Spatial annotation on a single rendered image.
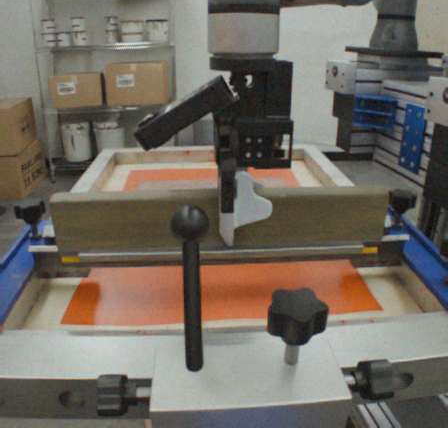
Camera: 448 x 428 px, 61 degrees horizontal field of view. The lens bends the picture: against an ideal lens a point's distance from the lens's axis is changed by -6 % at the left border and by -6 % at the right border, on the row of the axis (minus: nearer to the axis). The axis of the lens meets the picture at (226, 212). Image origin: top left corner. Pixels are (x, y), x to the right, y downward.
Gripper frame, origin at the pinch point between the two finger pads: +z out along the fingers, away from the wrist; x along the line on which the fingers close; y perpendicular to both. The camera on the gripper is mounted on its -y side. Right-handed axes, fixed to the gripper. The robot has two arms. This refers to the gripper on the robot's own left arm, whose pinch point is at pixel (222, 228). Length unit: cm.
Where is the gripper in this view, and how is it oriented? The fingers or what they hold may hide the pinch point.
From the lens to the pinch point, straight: 49.9
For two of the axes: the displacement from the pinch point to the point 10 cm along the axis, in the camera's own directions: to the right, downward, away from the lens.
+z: 0.0, 9.1, 4.1
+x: -0.7, -4.0, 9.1
